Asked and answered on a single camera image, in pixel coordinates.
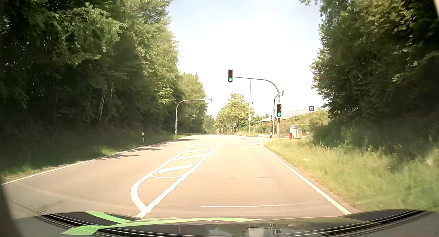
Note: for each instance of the car's own bonnet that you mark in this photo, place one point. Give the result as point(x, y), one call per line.
point(219, 226)

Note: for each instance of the tall thin lamp post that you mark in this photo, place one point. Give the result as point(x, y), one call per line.
point(249, 99)

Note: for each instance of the small traffic light on post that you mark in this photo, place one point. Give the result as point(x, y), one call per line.
point(272, 118)

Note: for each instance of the tall green trees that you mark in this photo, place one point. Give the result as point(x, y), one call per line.
point(377, 58)

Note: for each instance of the road markings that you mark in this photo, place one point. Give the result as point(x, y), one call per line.
point(178, 168)

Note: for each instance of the row of pale green trees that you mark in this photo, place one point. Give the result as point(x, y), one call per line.
point(233, 111)

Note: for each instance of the shaded grass verge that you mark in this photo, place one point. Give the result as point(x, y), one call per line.
point(68, 151)

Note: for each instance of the grey street cabinet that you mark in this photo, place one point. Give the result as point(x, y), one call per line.
point(296, 132)

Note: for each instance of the grass verge with tall grass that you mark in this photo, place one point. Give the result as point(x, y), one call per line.
point(360, 171)

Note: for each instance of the building with grey roof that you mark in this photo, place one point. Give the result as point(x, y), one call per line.
point(291, 114)

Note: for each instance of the dense green wood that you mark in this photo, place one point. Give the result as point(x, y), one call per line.
point(85, 58)

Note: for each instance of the round road sign on post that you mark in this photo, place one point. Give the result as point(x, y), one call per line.
point(249, 119)

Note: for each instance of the grey asphalt road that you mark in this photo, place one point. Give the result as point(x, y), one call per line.
point(233, 175)

